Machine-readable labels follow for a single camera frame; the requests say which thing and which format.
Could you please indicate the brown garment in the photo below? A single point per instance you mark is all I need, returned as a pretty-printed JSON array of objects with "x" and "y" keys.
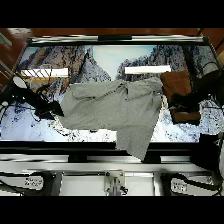
[{"x": 176, "y": 84}]

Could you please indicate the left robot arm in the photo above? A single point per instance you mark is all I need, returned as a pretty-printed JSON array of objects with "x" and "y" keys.
[{"x": 28, "y": 95}]

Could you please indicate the grey shirt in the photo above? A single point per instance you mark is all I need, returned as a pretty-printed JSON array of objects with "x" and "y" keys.
[{"x": 110, "y": 106}]

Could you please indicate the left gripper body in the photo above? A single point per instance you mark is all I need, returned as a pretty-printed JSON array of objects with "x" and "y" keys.
[{"x": 47, "y": 110}]

